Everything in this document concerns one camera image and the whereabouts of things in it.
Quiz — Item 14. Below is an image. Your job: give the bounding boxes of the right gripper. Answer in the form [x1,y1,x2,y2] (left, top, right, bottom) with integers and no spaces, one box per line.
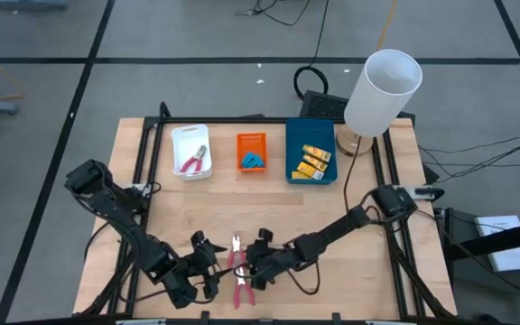
[244,240,298,292]

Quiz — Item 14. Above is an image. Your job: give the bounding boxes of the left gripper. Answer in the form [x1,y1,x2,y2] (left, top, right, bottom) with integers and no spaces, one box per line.
[181,241,237,301]

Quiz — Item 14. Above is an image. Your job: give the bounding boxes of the pink-handled pliers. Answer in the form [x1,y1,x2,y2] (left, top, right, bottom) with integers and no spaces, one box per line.
[226,231,248,271]
[232,265,257,311]
[179,144,209,174]

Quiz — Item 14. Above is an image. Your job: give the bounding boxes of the yellow packets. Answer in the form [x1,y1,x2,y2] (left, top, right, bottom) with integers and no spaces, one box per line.
[302,144,333,163]

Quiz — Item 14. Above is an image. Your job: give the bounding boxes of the orange plastic basket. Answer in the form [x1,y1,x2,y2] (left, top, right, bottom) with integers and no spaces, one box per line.
[236,131,269,173]

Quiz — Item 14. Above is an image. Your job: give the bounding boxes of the white plastic bin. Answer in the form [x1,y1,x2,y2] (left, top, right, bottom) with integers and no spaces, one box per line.
[170,123,214,181]

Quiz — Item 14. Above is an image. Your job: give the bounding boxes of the blue plastic bin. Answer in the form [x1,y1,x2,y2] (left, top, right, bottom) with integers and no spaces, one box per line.
[284,117,339,186]

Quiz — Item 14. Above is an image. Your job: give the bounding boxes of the black perforated box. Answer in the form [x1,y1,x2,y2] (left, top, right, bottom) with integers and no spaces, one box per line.
[299,88,350,121]

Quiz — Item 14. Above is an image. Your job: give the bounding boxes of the grey bar clamp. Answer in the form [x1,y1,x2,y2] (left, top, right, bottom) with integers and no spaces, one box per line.
[415,186,446,202]

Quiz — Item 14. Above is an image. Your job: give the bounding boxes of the white shade table lamp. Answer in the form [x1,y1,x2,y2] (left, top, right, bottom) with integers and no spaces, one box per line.
[335,48,423,158]

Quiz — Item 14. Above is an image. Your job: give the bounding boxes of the black equipment stand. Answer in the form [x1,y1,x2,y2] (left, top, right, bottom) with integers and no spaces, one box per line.
[440,206,520,308]

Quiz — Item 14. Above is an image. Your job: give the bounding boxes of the white booklet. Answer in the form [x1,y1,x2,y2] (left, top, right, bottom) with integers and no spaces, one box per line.
[473,214,520,274]

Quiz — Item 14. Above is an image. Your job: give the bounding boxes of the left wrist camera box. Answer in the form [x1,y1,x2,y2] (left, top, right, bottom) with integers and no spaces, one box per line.
[190,229,208,248]

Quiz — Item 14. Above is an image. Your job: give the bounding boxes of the black lamp cable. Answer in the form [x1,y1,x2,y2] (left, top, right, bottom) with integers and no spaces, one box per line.
[342,135,363,213]

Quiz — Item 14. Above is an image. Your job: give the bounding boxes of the black aluminium table frame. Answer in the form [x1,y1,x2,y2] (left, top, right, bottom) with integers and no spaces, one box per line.
[73,101,459,322]

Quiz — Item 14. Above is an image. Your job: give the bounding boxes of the coiled black cable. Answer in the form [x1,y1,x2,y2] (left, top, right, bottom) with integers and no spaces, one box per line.
[292,0,331,103]

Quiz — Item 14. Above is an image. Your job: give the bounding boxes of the yellow hanging cable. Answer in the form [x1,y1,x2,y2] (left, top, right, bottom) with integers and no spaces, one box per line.
[376,0,399,51]

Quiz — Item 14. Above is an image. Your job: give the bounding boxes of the black floor cable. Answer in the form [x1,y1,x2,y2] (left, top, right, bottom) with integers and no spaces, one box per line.
[435,131,520,182]

